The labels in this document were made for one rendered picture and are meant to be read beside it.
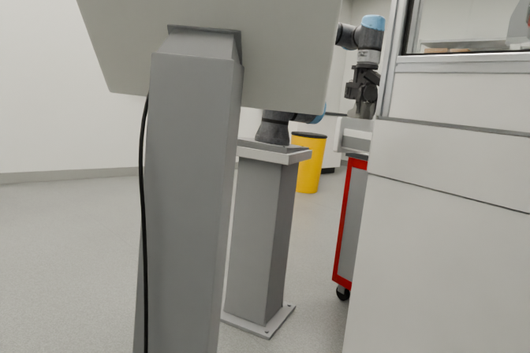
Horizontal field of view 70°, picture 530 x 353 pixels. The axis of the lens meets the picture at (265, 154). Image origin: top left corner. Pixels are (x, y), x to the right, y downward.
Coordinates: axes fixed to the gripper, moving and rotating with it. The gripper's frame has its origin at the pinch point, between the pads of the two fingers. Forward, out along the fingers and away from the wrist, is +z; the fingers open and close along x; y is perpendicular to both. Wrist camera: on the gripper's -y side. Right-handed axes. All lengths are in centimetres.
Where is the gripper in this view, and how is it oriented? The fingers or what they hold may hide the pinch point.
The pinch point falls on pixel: (363, 126)
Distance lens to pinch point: 130.6
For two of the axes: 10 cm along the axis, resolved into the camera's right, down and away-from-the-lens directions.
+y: -6.1, -1.8, 7.7
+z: -1.1, 9.8, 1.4
